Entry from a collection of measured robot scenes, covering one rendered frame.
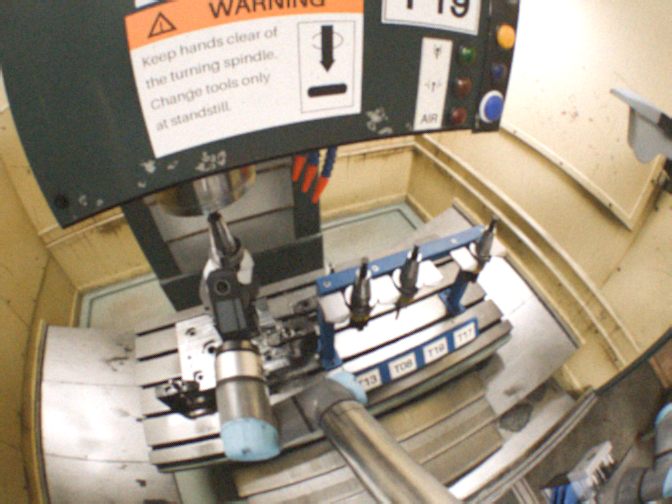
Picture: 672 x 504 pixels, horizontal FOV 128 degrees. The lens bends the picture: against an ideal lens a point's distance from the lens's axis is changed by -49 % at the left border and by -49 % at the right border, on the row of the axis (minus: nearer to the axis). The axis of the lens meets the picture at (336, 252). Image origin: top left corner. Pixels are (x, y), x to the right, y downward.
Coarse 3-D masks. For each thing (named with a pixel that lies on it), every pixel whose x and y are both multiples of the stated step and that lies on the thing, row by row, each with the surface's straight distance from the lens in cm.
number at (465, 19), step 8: (432, 0) 27; (440, 0) 27; (448, 0) 28; (456, 0) 29; (464, 0) 29; (472, 0) 30; (424, 8) 26; (432, 8) 27; (440, 8) 27; (448, 8) 28; (456, 8) 29; (464, 8) 29; (472, 8) 30; (424, 16) 26; (432, 16) 27; (440, 16) 27; (448, 16) 28; (456, 16) 29; (464, 16) 29; (472, 16) 30; (464, 24) 29
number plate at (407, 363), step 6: (408, 354) 87; (396, 360) 86; (402, 360) 87; (408, 360) 88; (414, 360) 89; (390, 366) 86; (396, 366) 87; (402, 366) 88; (408, 366) 89; (414, 366) 90; (390, 372) 87; (396, 372) 87; (402, 372) 88
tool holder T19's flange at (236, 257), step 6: (210, 246) 57; (240, 246) 55; (210, 252) 56; (234, 252) 54; (240, 252) 55; (210, 258) 55; (216, 258) 54; (222, 258) 55; (228, 258) 55; (234, 258) 54; (240, 258) 56; (216, 264) 56; (222, 264) 56; (228, 264) 56; (234, 264) 55
